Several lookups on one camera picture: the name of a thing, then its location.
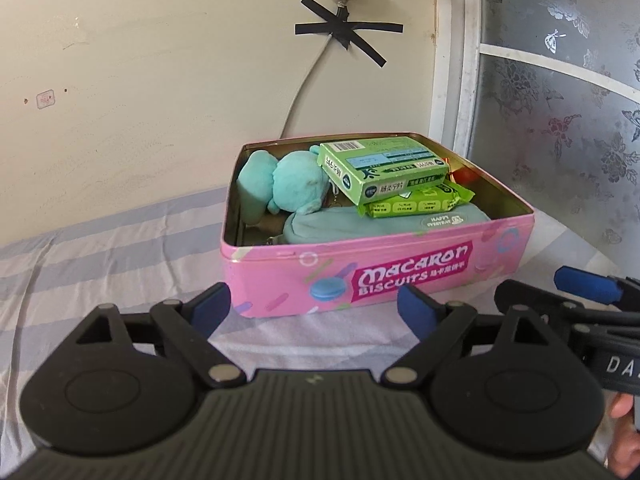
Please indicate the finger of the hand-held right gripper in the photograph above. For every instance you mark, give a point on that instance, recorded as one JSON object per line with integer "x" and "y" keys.
{"x": 540, "y": 296}
{"x": 585, "y": 282}

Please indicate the person's right hand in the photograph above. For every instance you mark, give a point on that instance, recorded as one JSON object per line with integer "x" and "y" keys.
{"x": 622, "y": 405}

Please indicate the floral frosted glass window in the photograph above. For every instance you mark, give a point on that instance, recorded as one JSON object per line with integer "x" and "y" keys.
{"x": 550, "y": 160}

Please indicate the black tape strip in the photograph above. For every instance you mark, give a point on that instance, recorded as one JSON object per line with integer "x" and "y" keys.
{"x": 360, "y": 45}
{"x": 380, "y": 27}

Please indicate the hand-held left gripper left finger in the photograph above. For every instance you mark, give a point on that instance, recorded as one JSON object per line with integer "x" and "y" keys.
{"x": 212, "y": 306}

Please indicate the grey-green soft pouch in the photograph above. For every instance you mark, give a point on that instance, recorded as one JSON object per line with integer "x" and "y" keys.
{"x": 350, "y": 225}

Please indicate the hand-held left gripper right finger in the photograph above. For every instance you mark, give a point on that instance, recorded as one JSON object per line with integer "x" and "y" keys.
{"x": 415, "y": 306}

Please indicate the striped bedsheet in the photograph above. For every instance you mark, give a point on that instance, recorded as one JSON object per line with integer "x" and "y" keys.
{"x": 100, "y": 260}

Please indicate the red small box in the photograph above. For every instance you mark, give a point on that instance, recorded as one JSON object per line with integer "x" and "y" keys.
{"x": 465, "y": 175}

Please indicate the teal plush toy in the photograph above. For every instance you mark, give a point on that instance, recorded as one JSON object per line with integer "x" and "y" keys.
{"x": 295, "y": 180}

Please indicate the green snack packet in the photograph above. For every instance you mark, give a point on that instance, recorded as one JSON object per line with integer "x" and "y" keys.
{"x": 415, "y": 205}

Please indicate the pink biscuit tin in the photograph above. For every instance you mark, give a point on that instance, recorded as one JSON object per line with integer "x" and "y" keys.
{"x": 280, "y": 280}

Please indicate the wall sticker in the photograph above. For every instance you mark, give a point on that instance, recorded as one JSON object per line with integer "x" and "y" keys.
{"x": 45, "y": 99}

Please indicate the green cardboard box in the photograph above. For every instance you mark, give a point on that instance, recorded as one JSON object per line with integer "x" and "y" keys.
{"x": 380, "y": 175}

